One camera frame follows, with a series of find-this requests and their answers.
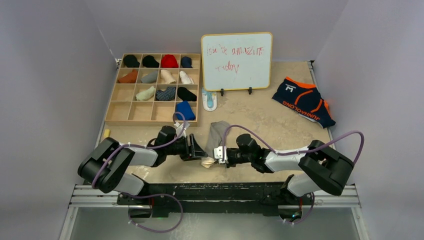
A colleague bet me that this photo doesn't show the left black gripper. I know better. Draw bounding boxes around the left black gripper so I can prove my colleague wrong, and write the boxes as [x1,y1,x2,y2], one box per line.
[165,133,206,161]

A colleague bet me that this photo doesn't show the grey underwear cream waistband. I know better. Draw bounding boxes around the grey underwear cream waistband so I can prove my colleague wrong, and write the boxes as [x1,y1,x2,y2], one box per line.
[201,120,230,168]

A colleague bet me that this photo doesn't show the navy orange boxer briefs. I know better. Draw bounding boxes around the navy orange boxer briefs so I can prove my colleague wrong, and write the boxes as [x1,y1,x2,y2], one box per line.
[272,76,336,129]

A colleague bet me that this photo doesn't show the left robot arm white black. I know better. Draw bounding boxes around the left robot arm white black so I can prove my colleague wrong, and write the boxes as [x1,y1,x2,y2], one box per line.
[77,125,208,205]

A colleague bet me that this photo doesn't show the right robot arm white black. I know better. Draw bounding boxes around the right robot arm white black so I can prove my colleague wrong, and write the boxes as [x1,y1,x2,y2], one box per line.
[214,133,355,204]

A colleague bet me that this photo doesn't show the blue rolled garment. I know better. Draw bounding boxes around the blue rolled garment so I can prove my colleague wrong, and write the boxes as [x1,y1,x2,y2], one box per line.
[175,101,196,121]

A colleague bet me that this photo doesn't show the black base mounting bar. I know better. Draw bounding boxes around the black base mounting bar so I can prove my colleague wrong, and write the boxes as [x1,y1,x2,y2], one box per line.
[117,182,312,218]

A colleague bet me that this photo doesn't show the white blue whiteboard eraser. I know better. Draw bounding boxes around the white blue whiteboard eraser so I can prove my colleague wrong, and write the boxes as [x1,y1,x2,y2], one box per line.
[201,87,218,112]

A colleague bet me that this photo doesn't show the black rolled garment third row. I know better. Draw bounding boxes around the black rolled garment third row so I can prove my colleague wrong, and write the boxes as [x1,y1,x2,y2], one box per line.
[177,87,197,102]

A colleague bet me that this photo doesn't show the navy striped rolled garment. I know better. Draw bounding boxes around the navy striped rolled garment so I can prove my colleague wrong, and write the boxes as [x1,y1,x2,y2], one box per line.
[155,86,177,101]

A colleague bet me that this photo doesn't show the white rolled garment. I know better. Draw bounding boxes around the white rolled garment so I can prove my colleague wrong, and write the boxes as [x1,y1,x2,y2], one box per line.
[179,70,194,85]

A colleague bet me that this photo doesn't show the light green rolled garment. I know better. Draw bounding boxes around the light green rolled garment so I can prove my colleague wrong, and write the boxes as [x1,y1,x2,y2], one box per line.
[135,86,156,101]

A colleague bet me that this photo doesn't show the wooden compartment organizer tray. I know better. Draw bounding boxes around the wooden compartment organizer tray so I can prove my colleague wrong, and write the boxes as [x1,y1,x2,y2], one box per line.
[104,52,202,127]

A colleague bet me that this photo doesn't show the beige rolled garment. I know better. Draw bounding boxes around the beige rolled garment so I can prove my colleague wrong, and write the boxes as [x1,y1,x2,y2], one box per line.
[160,69,177,84]

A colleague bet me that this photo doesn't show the grey rolled garment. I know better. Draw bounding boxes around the grey rolled garment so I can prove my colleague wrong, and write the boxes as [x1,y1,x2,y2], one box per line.
[141,70,159,84]

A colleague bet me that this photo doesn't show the whiteboard with red writing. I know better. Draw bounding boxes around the whiteboard with red writing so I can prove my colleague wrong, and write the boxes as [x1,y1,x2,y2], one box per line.
[200,32,273,92]

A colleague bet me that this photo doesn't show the navy rolled garment top row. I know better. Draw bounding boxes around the navy rolled garment top row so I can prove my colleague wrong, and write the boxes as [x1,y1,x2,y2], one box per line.
[180,56,193,68]

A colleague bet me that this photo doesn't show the yellow pink marker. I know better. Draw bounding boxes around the yellow pink marker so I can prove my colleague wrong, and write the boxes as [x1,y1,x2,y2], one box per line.
[102,129,111,139]

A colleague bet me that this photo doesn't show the red rolled garment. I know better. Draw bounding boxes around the red rolled garment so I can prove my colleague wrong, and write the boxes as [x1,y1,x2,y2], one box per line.
[160,54,179,68]

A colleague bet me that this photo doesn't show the rust orange rolled garment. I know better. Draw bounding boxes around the rust orange rolled garment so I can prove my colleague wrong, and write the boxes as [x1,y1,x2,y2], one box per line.
[117,69,138,84]

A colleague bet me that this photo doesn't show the black rolled garment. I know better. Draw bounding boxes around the black rolled garment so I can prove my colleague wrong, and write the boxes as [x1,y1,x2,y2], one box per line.
[122,54,140,68]
[141,55,160,68]

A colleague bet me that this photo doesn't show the black rolled garment far left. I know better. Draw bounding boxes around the black rolled garment far left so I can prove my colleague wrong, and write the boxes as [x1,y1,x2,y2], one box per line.
[122,54,140,68]

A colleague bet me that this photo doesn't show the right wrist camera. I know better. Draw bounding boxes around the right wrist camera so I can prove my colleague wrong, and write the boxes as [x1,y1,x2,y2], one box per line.
[213,146,229,165]

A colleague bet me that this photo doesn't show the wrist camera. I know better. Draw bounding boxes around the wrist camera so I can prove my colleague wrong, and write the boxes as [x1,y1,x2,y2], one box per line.
[174,121,190,139]
[213,146,229,165]

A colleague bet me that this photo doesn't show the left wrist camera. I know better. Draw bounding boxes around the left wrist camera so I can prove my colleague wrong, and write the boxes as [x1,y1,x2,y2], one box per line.
[174,121,190,139]

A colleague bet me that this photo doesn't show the aluminium frame rail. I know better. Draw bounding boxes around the aluminium frame rail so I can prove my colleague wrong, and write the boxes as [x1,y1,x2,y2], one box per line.
[59,185,370,240]

